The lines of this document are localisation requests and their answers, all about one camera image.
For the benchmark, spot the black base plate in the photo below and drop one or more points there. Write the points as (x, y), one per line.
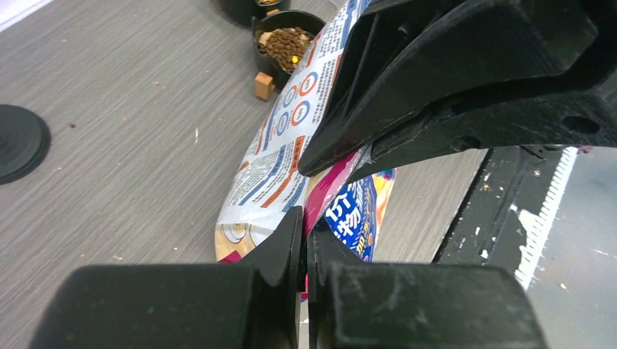
(507, 212)

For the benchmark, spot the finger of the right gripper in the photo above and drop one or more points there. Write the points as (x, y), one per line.
(583, 113)
(404, 59)

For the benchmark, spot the kibble in near bowl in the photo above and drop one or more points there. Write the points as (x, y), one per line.
(286, 45)

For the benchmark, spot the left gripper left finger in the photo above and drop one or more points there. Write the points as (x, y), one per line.
(252, 303)

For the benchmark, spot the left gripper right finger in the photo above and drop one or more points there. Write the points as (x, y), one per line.
(357, 304)

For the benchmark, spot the colourful pet food bag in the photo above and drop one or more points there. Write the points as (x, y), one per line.
(268, 183)

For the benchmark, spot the near black pet bowl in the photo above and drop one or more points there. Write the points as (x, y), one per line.
(270, 74)

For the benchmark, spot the black pet bowl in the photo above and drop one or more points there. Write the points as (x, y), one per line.
(270, 74)
(242, 12)

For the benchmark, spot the far black pet bowl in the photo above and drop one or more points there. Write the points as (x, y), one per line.
(242, 12)

